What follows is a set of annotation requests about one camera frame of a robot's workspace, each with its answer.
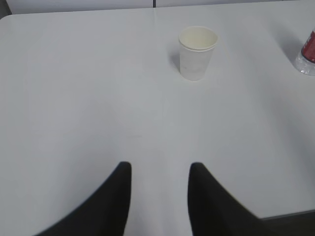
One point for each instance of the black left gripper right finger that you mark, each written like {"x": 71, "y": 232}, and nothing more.
{"x": 214, "y": 212}

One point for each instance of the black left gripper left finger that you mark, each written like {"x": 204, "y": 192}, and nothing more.
{"x": 104, "y": 213}

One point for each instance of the white paper cup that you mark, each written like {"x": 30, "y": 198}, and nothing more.
{"x": 197, "y": 44}

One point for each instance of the clear water bottle red label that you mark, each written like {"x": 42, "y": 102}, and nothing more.
{"x": 305, "y": 61}

